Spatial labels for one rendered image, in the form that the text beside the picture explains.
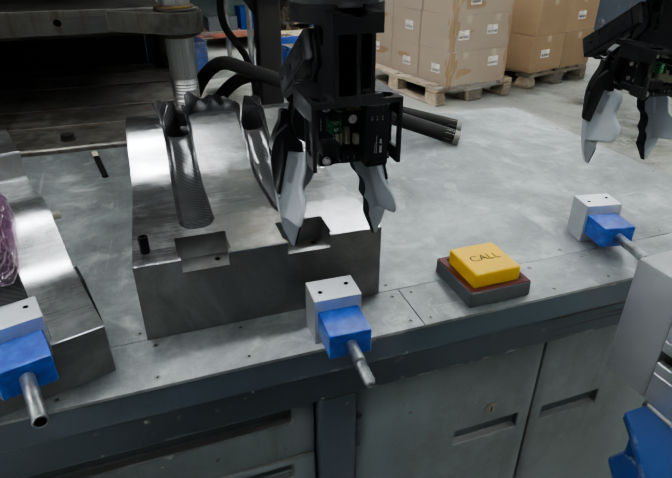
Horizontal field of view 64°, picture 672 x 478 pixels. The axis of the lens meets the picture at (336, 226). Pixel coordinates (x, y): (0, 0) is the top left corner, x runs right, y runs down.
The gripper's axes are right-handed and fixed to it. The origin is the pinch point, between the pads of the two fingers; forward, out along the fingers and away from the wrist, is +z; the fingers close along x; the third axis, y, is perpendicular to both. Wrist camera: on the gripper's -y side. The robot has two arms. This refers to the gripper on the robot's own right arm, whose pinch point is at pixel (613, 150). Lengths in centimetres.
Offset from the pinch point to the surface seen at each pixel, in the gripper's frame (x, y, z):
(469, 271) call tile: -22.5, 11.2, 9.3
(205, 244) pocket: -52, 8, 5
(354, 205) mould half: -34.6, 3.8, 3.6
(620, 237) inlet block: -0.4, 6.1, 9.5
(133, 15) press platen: -69, -62, -10
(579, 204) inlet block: -2.6, -0.6, 7.9
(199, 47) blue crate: -88, -375, 50
